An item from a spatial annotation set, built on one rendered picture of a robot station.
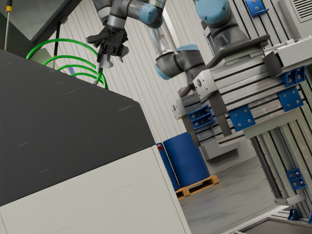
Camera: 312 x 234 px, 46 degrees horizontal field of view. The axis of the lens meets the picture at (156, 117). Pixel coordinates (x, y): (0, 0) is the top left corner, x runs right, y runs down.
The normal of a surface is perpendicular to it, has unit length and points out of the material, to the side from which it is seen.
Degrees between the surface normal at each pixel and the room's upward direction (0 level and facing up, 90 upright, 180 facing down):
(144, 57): 90
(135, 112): 90
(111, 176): 90
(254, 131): 90
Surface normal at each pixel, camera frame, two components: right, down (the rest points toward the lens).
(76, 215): 0.00, -0.12
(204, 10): -0.28, 0.14
